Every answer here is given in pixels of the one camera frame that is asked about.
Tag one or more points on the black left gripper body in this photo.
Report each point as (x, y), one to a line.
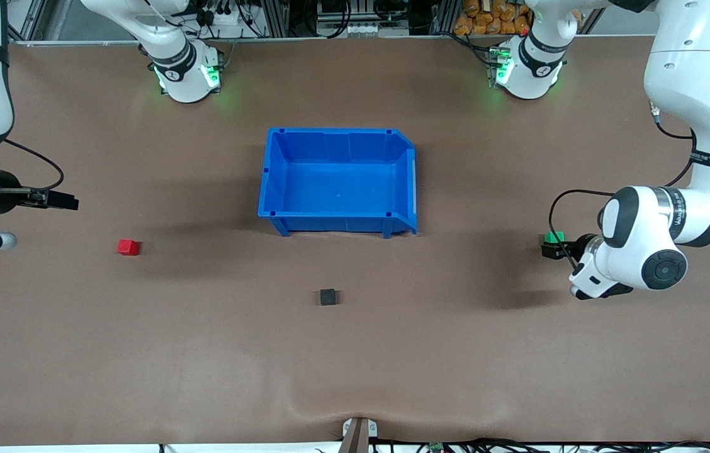
(579, 246)

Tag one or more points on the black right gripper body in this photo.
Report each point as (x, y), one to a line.
(6, 190)

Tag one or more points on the green cube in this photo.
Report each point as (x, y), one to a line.
(554, 237)

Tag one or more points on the red cube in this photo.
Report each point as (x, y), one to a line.
(127, 247)

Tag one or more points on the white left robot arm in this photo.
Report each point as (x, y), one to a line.
(688, 69)

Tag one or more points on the black cube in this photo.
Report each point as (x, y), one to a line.
(328, 297)

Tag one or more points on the brown table mat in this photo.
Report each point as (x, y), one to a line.
(141, 352)

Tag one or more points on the blue plastic storage bin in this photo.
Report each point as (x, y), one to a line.
(336, 182)

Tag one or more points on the orange snack bags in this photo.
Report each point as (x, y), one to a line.
(487, 22)

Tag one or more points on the white power strip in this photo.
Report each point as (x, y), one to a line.
(229, 17)

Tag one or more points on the white terminal strip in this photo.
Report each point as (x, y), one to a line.
(355, 28)

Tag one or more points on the black equipment box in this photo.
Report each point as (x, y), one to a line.
(336, 5)

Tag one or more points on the aluminium frame profile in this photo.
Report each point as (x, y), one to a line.
(34, 22)

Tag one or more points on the aluminium frame post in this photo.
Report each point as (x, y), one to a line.
(443, 16)
(276, 19)

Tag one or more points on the camera stand post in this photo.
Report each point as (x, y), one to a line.
(358, 437)

